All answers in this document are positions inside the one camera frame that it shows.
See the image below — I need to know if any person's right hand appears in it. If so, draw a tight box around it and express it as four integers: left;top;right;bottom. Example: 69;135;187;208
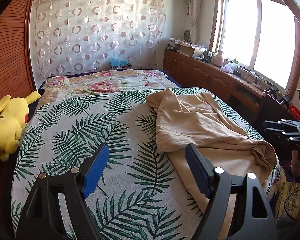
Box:
291;150;300;178

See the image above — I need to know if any window with wooden frame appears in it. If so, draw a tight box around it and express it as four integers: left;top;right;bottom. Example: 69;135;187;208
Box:
209;0;300;98

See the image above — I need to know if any sheer circle pattern curtain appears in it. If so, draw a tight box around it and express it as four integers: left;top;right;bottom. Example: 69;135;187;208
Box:
31;0;166;77

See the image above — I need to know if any blue item behind bed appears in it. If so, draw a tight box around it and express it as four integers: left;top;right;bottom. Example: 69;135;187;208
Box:
109;58;132;70

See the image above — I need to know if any long wooden sideboard cabinet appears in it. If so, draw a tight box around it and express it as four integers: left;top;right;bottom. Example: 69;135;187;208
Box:
162;49;270;124

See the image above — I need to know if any yellow Pikachu plush toy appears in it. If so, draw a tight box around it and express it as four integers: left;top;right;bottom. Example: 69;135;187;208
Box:
0;89;44;161

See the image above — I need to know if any floral and leaf bed blanket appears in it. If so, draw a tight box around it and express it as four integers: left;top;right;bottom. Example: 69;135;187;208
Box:
11;69;287;240

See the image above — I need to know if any white plastic bag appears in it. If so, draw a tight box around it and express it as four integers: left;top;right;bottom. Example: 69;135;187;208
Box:
221;62;238;74

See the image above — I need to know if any cardboard box on cabinet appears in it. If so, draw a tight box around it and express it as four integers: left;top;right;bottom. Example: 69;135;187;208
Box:
178;43;206;57

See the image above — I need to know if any beige t-shirt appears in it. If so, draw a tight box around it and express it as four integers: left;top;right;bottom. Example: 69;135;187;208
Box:
146;87;278;240

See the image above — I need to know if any pink bottle on cabinet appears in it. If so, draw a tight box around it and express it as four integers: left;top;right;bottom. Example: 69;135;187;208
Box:
213;50;224;67

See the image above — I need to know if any wooden louvered wardrobe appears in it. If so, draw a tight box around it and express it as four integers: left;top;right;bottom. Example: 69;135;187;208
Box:
0;0;36;99

